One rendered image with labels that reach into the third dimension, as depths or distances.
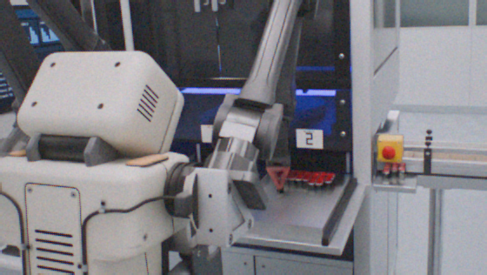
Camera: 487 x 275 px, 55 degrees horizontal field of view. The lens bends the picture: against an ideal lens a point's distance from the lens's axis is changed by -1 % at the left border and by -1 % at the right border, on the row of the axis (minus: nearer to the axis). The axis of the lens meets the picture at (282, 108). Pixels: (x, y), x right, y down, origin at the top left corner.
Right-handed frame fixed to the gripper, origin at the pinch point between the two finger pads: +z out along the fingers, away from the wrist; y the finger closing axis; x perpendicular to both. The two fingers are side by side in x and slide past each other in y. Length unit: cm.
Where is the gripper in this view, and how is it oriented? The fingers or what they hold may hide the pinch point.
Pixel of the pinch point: (279, 184)
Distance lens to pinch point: 141.2
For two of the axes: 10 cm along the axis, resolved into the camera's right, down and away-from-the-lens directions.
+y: 0.6, -2.2, 9.7
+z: 0.4, 9.8, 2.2
